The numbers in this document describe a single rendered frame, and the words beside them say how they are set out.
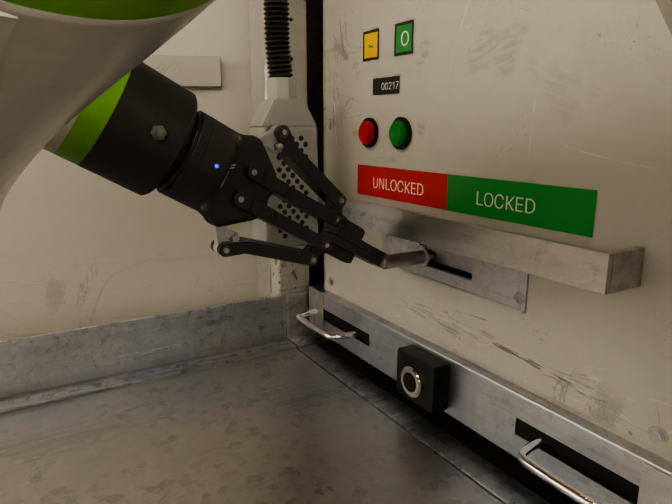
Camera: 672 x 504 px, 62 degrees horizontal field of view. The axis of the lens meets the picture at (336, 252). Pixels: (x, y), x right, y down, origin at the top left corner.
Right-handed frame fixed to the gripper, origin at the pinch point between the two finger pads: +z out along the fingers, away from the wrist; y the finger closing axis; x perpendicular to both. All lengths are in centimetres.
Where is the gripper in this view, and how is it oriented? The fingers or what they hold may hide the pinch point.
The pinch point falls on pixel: (355, 246)
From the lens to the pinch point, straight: 56.3
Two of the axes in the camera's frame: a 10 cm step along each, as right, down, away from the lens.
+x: 5.1, 1.9, -8.4
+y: -4.3, 9.0, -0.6
